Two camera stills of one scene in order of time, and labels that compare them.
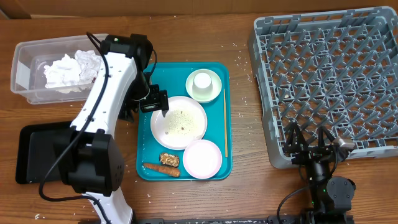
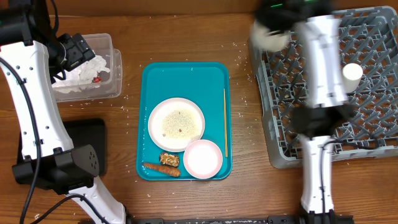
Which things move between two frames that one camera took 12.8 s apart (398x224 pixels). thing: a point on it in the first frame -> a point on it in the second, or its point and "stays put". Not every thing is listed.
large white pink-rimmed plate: x=184 y=123 stays put
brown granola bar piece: x=165 y=158 stays put
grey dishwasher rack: x=335 y=68 stays put
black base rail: x=306 y=219 stays put
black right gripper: x=306 y=153 -> x=260 y=10
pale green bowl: x=203 y=86 -> x=264 y=39
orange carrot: x=173 y=171 stays put
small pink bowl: x=202 y=159 stays put
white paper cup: x=202 y=85 -> x=352 y=73
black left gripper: x=159 y=100 -> x=79 y=50
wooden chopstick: x=226 y=148 stays put
